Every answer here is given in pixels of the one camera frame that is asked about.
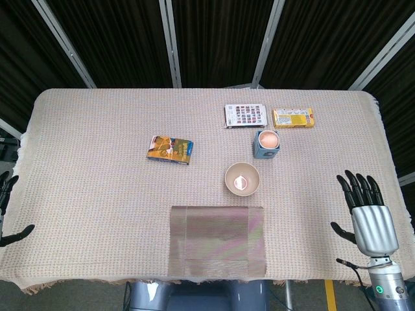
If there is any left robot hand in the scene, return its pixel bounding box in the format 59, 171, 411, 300
0, 171, 36, 249

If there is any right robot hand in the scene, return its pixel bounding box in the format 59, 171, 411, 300
330, 170, 400, 257

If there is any light brown bowl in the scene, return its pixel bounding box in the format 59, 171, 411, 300
224, 161, 261, 198

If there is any brown woven placemat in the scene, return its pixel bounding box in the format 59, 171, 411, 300
170, 205, 268, 277

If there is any orange and blue snack box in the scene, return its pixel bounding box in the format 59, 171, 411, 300
146, 135, 195, 167

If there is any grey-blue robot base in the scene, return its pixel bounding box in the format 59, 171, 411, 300
124, 279, 272, 311

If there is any yellow flat box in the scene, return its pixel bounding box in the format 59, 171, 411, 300
271, 108, 315, 130

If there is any beige woven tablecloth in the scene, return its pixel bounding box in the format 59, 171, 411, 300
0, 87, 415, 294

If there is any blue cube egg holder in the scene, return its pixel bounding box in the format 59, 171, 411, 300
253, 130, 281, 159

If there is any dark brown curtain panel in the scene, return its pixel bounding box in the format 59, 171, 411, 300
45, 0, 172, 89
173, 0, 276, 89
261, 0, 415, 90
0, 0, 88, 133
364, 41, 415, 179

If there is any peach round ball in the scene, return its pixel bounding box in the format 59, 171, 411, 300
259, 131, 279, 148

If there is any white box with colour swatches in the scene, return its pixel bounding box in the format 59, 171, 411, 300
224, 103, 268, 130

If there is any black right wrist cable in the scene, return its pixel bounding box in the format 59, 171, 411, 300
336, 258, 374, 289

